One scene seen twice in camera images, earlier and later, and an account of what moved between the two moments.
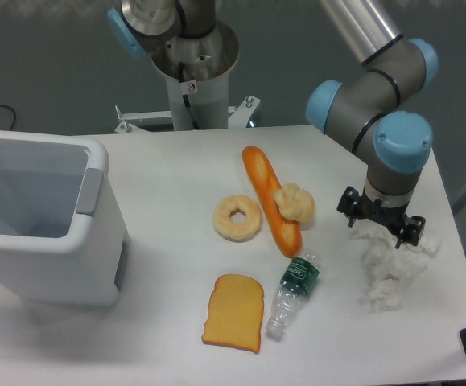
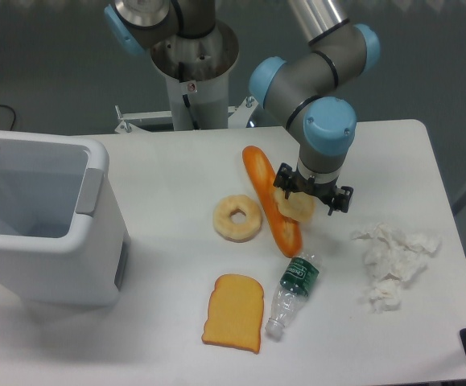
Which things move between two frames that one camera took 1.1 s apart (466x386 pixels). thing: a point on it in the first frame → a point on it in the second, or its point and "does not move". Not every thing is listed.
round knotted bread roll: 294,203 does not move
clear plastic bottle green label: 299,279 does not move
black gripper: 355,207 → 323,192
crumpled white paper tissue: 387,267 does not move
